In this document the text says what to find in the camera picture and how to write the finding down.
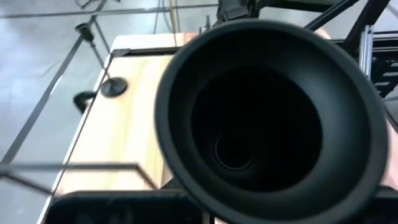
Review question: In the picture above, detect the black overhead rig frame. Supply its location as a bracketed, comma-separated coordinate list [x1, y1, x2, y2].
[304, 0, 398, 50]

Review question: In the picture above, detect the tall black candlestick holder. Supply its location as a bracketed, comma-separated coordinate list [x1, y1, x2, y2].
[154, 17, 389, 224]

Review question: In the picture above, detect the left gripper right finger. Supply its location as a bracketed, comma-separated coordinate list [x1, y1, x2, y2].
[360, 186, 398, 224]

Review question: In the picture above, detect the black frame wooden shelf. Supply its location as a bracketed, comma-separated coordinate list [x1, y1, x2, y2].
[0, 2, 218, 200]

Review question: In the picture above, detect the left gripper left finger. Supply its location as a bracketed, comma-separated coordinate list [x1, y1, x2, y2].
[45, 189, 206, 224]

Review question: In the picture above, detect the black metal candlestick holder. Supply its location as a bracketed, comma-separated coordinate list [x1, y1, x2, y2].
[74, 22, 129, 99]

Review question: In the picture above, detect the yellow cable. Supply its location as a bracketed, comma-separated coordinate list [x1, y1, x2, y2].
[167, 0, 178, 47]

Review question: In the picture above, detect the aluminium extrusion post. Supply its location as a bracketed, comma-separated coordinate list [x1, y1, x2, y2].
[359, 25, 374, 80]

